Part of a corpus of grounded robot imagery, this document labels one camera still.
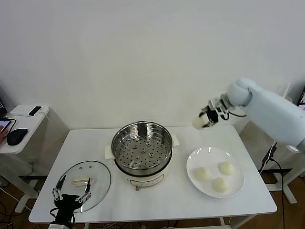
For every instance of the flat white box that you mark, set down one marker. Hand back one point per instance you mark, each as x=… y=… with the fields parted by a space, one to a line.
x=19 y=111

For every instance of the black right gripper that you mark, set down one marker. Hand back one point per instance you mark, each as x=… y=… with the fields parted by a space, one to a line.
x=222 y=107

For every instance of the round white plate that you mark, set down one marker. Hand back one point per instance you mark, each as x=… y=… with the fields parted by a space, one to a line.
x=209 y=157

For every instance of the round glass pot lid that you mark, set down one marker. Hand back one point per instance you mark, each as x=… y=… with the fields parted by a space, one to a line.
x=100 y=171

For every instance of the person's hand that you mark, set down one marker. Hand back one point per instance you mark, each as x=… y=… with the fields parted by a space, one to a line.
x=2 y=133

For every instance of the stainless steel steamer basket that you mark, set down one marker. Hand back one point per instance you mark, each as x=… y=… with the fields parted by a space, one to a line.
x=143 y=152

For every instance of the open black laptop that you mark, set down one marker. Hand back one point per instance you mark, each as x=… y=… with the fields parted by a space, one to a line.
x=2 y=105
x=301 y=99

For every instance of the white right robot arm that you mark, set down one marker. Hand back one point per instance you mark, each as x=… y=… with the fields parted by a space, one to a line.
x=274 y=114

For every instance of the small black screen device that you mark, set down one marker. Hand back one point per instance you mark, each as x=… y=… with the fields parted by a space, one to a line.
x=35 y=111

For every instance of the smartphone with lit screen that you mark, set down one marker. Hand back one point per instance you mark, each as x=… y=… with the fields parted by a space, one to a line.
x=5 y=122

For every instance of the cream electric cooker base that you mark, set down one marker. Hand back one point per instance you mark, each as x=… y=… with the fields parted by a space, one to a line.
x=147 y=181

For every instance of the white steamed baozi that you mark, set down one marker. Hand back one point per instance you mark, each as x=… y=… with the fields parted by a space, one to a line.
x=220 y=184
x=203 y=173
x=226 y=168
x=199 y=122

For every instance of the black computer mouse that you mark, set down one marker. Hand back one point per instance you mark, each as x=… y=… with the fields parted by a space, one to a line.
x=17 y=136

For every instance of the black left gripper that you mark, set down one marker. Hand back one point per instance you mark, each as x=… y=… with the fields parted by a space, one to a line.
x=66 y=204

